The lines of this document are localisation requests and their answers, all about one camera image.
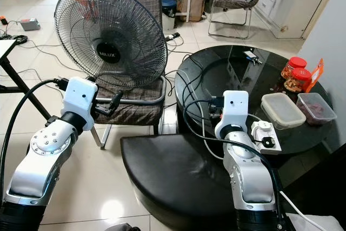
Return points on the black leather stool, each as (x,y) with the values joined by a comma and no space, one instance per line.
(178,182)

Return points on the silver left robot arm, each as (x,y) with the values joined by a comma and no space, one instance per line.
(43,155)

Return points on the metal chair with plaid cushion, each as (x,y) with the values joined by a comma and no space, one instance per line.
(138,113)

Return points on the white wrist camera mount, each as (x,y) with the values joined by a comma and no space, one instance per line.
(79,98)
(232,111)

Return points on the small white black gadget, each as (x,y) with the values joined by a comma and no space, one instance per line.
(252,56)

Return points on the plastic container with red food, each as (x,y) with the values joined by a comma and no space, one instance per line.
(317,109)

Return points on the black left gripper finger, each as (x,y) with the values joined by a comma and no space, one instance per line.
(118,99)

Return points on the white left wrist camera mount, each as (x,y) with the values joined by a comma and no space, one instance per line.
(79,98)

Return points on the black floor socket block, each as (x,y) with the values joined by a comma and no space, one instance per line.
(172,36)

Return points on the clear lidded plastic container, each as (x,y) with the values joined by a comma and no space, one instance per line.
(283,110)

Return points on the small orange black device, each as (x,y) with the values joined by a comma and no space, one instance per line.
(4,20)

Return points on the blue bin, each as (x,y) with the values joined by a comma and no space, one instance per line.
(169,7)

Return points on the black round glass table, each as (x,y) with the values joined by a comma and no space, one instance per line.
(232,74)

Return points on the grey box device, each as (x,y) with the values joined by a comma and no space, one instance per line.
(30,24)

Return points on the white power strip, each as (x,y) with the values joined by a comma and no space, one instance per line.
(264,133)

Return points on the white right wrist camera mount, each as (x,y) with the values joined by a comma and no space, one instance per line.
(232,111)

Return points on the red-lidded snack jar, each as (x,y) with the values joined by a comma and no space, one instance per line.
(295,63)
(299,79)

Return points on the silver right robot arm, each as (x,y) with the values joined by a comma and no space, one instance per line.
(246,177)

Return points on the orange packet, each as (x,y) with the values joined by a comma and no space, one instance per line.
(317,74)

